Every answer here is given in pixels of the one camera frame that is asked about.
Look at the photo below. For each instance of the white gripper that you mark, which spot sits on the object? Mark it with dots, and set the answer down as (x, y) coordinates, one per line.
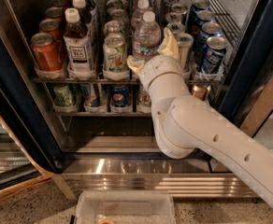
(159, 68)

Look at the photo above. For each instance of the clear plastic water bottle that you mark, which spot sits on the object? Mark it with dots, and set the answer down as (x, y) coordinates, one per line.
(147, 37)

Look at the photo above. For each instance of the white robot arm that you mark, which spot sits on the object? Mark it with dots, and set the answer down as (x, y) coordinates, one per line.
(183, 122)

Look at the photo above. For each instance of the front brown tea bottle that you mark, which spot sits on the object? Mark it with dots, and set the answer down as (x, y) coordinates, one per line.
(78, 46)

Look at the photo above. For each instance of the open glass fridge door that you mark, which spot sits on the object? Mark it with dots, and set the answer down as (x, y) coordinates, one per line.
(19, 168)

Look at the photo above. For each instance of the front slim silver can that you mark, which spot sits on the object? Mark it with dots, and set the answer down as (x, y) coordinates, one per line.
(185, 42)

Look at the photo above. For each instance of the slim silver can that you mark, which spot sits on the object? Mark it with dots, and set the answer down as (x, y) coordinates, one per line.
(173, 17)
(185, 42)
(176, 28)

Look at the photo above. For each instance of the front green white soda can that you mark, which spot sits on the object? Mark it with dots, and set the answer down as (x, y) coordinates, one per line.
(114, 54)

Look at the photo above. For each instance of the green white soda can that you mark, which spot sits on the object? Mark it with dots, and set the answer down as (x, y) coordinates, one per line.
(120, 15)
(113, 27)
(114, 54)

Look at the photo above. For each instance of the lower green white can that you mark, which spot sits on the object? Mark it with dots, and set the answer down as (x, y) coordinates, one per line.
(143, 97)

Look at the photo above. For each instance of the lower pepsi can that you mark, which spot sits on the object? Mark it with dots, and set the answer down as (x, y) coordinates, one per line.
(120, 95)

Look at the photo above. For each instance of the lower gold can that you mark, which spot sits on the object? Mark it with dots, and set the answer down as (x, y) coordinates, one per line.
(200, 92)

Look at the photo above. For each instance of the front blue pepsi can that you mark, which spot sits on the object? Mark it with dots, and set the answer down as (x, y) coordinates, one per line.
(212, 55)

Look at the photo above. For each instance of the blue pepsi can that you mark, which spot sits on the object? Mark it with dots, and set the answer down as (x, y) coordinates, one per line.
(200, 18)
(197, 5)
(212, 55)
(208, 29)

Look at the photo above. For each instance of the lower blue white can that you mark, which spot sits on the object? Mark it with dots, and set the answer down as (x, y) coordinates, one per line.
(90, 93)

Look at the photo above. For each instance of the orange soda can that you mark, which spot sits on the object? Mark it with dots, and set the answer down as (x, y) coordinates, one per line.
(53, 27)
(63, 4)
(55, 13)
(46, 52)

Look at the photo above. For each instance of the front orange soda can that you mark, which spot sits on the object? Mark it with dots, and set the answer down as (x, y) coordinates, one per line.
(46, 52)

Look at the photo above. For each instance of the clear plastic bin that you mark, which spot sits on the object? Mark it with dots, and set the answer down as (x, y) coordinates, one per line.
(125, 207)

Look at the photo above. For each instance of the top wire fridge shelf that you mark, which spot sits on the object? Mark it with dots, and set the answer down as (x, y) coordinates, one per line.
(230, 32)

